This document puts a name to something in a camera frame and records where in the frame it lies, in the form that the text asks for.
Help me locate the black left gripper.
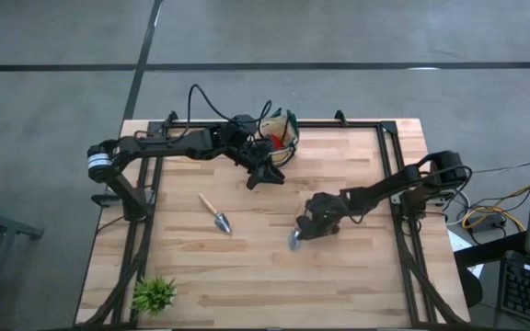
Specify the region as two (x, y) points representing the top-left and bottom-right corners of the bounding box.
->
(238, 139), (287, 191)

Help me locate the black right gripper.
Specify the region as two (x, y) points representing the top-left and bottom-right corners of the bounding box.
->
(294, 191), (353, 242)

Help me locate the wide silver-blade wooden-handle trowel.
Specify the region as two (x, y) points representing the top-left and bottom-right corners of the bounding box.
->
(287, 228), (304, 252)

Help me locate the beige canvas bag green trim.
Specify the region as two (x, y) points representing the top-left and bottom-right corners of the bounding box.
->
(258, 108), (301, 169)

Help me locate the narrow dark-blade wooden-handle trowel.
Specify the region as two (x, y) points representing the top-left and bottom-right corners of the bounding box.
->
(199, 192), (233, 235)

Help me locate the white paper sheet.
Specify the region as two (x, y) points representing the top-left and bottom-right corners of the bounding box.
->
(447, 228), (485, 279)

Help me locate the small green potted plant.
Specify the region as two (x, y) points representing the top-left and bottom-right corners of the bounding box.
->
(131, 276), (178, 316)

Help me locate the black round stool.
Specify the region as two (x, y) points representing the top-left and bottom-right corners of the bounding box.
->
(457, 268), (485, 309)

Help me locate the grey power box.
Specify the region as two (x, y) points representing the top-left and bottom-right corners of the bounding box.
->
(469, 213), (508, 234)

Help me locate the black computer desk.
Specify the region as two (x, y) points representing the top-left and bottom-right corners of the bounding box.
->
(453, 232), (529, 273)

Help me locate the black computer keyboard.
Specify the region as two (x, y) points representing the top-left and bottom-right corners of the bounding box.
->
(494, 251), (530, 330)

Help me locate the grey metal cart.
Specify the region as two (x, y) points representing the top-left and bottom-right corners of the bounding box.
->
(0, 183), (45, 331)

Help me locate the black aluminium table frame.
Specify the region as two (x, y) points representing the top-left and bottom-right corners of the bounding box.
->
(78, 109), (472, 330)

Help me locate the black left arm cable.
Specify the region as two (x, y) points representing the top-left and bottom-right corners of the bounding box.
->
(185, 83), (248, 135)

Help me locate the yellow cable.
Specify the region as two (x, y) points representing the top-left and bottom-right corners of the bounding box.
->
(460, 183), (530, 234)

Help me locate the thin grey cable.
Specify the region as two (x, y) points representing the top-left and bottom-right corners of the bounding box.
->
(471, 160), (530, 177)

